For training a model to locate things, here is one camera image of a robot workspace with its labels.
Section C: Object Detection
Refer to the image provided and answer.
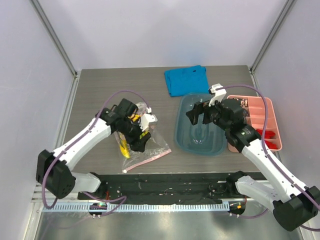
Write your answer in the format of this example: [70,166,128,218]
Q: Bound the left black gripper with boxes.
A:
[119,116,151,153]

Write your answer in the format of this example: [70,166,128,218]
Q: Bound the clear polka dot zip bag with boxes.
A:
[114,102,171,174]

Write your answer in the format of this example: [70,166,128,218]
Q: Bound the yellow banana bunch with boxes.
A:
[118,114,141,159]

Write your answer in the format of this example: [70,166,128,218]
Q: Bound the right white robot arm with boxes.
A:
[186,98,320,232]

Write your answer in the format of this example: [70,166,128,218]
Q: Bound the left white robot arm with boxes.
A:
[36,98,158,200]

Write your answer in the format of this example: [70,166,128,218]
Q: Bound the blue folded cloth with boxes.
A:
[164,65,209,97]

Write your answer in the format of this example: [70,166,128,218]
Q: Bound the teal plastic bin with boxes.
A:
[174,93,227,156]

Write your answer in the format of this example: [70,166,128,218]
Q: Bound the dark patterned tray item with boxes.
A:
[234,98,249,108]

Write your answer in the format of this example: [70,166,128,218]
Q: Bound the pink compartment tray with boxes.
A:
[227,95,281,152]

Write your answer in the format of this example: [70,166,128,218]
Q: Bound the red tray pieces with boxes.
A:
[264,130,282,151]

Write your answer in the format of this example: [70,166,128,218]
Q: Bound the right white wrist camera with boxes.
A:
[208,83,227,107]

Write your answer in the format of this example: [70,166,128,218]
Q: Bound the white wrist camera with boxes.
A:
[208,83,227,107]
[139,107,158,132]

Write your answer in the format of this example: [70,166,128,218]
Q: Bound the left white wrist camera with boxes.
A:
[139,107,158,132]

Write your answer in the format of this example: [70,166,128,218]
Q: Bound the white slotted cable duct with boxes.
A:
[42,201,230,213]

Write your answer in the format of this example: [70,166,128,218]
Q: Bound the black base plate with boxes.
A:
[93,173,243,205]

